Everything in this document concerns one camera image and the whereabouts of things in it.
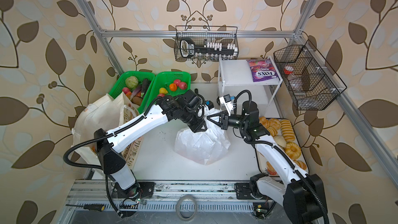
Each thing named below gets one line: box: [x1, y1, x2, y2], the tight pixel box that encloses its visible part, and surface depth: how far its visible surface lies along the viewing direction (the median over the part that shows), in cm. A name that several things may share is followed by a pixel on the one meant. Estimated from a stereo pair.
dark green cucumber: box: [140, 77, 151, 94], surface depth 114 cm
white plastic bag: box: [174, 108, 231, 166], surface depth 73 cm
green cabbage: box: [125, 75, 139, 89], surface depth 114 cm
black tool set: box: [179, 37, 238, 58], surface depth 84 cm
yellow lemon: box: [159, 87, 168, 95], surface depth 114 cm
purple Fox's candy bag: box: [246, 58, 279, 83], surface depth 80 cm
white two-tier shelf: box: [217, 56, 283, 111], surface depth 80 cm
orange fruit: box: [169, 82, 178, 92], surface depth 116 cm
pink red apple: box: [178, 81, 188, 90], surface depth 116 cm
